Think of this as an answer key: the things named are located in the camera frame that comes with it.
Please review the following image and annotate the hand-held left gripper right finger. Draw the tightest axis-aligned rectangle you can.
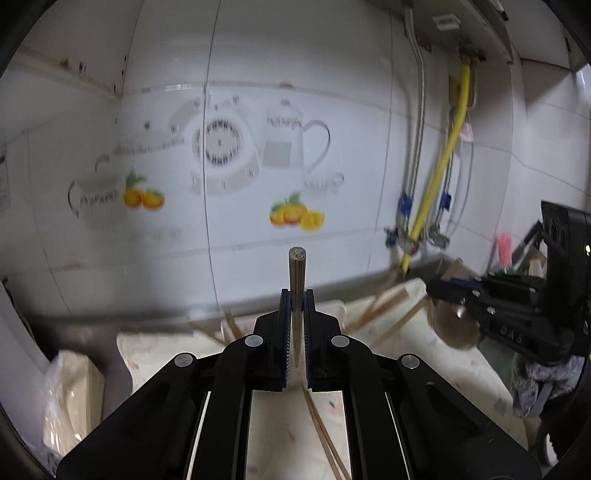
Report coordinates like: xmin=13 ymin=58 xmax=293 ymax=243
xmin=300 ymin=288 xmax=542 ymax=480

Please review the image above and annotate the metal valve with blue handle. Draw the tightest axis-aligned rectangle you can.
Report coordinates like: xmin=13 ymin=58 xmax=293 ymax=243
xmin=426 ymin=191 xmax=453 ymax=251
xmin=384 ymin=194 xmax=419 ymax=257

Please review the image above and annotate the black handled knife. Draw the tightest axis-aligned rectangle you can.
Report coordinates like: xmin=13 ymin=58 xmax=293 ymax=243
xmin=512 ymin=220 xmax=546 ymax=274

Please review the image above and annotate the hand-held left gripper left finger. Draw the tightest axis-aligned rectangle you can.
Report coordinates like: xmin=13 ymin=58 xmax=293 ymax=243
xmin=55 ymin=288 xmax=296 ymax=480

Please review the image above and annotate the pink bottle brush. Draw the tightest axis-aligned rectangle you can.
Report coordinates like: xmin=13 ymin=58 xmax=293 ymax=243
xmin=493 ymin=230 xmax=514 ymax=271

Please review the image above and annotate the single wooden chopstick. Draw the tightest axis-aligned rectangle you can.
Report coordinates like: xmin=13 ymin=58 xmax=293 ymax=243
xmin=288 ymin=247 xmax=309 ymax=370

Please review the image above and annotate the white cutting board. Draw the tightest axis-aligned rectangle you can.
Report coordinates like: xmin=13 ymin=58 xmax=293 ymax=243
xmin=0 ymin=277 xmax=51 ymax=370

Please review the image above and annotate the metal pot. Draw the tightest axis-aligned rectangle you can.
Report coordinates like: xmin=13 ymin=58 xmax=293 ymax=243
xmin=428 ymin=299 xmax=484 ymax=350

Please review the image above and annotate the white water heater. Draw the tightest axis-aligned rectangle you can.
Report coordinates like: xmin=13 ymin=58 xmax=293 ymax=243
xmin=405 ymin=0 xmax=515 ymax=64

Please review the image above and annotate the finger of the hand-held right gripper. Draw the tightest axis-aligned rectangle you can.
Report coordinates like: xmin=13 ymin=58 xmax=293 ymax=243
xmin=426 ymin=277 xmax=485 ymax=302
xmin=455 ymin=299 xmax=497 ymax=332

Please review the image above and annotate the cream quilted printed mat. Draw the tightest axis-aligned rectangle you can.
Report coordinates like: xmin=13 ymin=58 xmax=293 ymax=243
xmin=115 ymin=277 xmax=529 ymax=480

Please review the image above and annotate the bagged stack of paper napkins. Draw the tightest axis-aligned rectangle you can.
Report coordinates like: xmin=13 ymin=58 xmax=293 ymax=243
xmin=43 ymin=350 xmax=106 ymax=459

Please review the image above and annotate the bunch of wooden chopsticks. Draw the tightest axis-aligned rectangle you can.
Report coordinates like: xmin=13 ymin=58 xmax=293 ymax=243
xmin=189 ymin=284 xmax=432 ymax=480

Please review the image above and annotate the braided metal hose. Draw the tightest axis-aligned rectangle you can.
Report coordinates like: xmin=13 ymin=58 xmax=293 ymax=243
xmin=398 ymin=8 xmax=428 ymax=217
xmin=434 ymin=157 xmax=458 ymax=222

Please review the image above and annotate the clear plastic tube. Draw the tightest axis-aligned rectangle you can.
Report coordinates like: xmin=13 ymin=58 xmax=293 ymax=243
xmin=450 ymin=136 xmax=477 ymax=234

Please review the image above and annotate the yellow gas hose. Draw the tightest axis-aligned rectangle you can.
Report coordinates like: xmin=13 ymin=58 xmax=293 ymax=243
xmin=401 ymin=64 xmax=472 ymax=272

